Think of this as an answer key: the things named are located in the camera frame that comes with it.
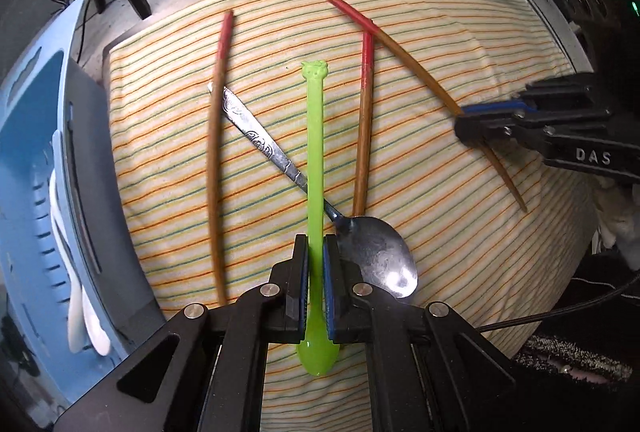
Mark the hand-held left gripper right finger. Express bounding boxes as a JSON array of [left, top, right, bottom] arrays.
[[321, 234, 566, 432]]

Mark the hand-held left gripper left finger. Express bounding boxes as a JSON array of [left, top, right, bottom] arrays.
[[52, 234, 312, 432]]

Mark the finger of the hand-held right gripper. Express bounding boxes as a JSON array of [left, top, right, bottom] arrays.
[[461, 74, 613, 123], [454, 112, 548, 159]]

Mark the red and wooden chopstick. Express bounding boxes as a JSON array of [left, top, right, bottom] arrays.
[[207, 10, 235, 306], [351, 32, 375, 219], [326, 0, 529, 213]]

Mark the green plastic spoon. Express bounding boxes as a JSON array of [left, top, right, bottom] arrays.
[[296, 60, 342, 377]]

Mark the translucent white plastic spoon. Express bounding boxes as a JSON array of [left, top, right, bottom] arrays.
[[49, 171, 87, 354]]

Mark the blue drainer basket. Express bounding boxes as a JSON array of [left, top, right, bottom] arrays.
[[0, 0, 167, 415]]

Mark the person's right forearm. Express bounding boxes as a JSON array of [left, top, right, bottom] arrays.
[[594, 179, 640, 270]]

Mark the striped cloth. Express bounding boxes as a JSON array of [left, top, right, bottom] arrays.
[[102, 0, 601, 432]]

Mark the dark fuzzy mat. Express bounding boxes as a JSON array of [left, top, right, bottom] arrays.
[[517, 333, 635, 384]]

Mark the ornate-handled metal spoon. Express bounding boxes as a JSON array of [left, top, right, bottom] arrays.
[[207, 82, 419, 300]]

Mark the black cable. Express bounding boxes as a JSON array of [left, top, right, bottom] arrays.
[[474, 274, 640, 334]]

